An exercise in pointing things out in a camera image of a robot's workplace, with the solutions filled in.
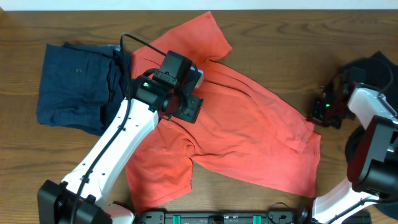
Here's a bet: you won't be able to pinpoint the red t-shirt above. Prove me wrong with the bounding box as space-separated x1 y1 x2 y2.
125 12 321 212

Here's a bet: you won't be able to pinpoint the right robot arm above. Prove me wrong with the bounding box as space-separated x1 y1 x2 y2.
311 88 397 223

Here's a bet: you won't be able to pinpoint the black garment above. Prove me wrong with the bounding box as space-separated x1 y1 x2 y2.
340 52 397 218

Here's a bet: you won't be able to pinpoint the folded navy blue pants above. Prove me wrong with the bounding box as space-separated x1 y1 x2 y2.
36 42 131 136

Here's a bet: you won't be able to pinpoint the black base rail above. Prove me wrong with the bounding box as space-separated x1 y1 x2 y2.
133 205 318 224

